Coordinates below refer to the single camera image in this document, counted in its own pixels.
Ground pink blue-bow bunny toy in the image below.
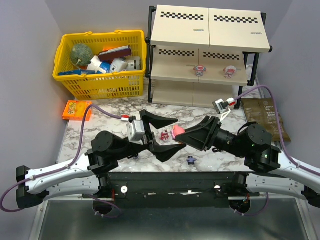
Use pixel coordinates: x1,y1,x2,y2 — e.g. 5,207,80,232
171,125,186,139

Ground pink round bunny toy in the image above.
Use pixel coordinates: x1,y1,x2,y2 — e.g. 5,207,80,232
193,65,207,77

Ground white pink bunny toy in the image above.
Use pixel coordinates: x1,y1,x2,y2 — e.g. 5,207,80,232
223,65,237,79

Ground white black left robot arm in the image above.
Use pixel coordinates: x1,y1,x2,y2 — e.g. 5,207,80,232
15,110,186,210

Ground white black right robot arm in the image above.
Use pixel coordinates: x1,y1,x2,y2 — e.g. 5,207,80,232
175,116,320,208

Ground beige three-tier shelf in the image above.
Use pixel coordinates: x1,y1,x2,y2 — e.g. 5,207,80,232
145,5,273,108

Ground red bear cream toy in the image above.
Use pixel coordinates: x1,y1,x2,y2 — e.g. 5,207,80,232
160,130,170,143

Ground purple small figure toy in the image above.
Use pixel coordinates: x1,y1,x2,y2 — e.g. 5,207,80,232
186,156,197,165

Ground yellow plastic shopping basket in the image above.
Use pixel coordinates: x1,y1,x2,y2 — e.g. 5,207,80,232
52,30,147,100

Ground brown coffee bag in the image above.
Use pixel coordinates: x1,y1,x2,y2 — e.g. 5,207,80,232
241,98,280,142

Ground white cylindrical can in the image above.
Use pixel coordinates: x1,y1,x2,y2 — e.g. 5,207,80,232
125,56,141,71

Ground white small box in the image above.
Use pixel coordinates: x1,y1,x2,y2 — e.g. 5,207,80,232
109,58,128,73

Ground orange snack box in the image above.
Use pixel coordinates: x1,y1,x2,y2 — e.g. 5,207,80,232
62,100,92,121

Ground dark red book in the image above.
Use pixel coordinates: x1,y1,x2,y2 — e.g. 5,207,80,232
98,45,132,62

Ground white blue carton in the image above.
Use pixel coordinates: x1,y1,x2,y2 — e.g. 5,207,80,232
87,55,111,74

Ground blue flat package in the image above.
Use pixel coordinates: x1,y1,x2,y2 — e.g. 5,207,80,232
58,69,96,76

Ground green round melon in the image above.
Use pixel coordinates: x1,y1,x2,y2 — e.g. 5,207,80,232
69,43,94,67

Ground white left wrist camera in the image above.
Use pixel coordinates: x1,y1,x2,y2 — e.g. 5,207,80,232
121,115,145,145

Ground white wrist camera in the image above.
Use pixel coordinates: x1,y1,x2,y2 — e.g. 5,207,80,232
121,115,145,145
212,97,236,122

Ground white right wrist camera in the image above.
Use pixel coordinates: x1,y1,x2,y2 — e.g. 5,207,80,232
212,97,236,122

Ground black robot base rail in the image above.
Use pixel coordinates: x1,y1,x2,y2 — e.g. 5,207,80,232
96,172,249,209

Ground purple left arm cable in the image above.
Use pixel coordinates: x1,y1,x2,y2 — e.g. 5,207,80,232
0,104,126,213

